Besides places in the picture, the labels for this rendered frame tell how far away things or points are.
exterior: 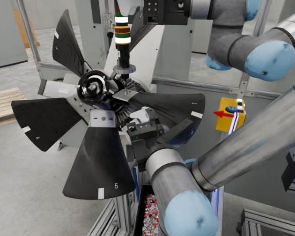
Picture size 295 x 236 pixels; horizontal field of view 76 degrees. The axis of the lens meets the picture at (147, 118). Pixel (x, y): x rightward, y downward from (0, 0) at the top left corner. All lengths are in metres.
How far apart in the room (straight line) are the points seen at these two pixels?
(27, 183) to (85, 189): 1.56
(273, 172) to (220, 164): 1.31
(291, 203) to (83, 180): 1.62
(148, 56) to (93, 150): 0.52
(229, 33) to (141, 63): 0.50
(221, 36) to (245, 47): 0.09
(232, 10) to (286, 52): 0.16
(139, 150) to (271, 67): 0.30
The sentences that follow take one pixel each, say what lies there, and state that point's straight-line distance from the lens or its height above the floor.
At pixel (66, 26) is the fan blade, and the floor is 1.38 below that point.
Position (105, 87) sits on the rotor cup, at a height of 1.23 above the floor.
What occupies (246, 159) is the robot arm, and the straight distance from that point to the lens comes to 0.37.
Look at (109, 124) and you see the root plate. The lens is 0.67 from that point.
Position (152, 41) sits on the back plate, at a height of 1.30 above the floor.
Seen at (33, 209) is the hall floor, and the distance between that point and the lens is 1.96.
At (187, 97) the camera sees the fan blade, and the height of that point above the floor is 1.19.
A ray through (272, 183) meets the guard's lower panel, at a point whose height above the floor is 0.29.
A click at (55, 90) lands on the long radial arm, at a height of 1.11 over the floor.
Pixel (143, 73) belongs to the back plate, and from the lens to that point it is 0.90.
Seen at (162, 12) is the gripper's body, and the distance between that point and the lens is 0.53.
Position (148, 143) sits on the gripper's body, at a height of 1.19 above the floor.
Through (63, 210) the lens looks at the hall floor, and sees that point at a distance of 1.85.
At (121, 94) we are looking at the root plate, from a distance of 0.64.
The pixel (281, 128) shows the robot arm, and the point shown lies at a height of 1.30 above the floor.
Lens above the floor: 1.46
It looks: 32 degrees down
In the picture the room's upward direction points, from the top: straight up
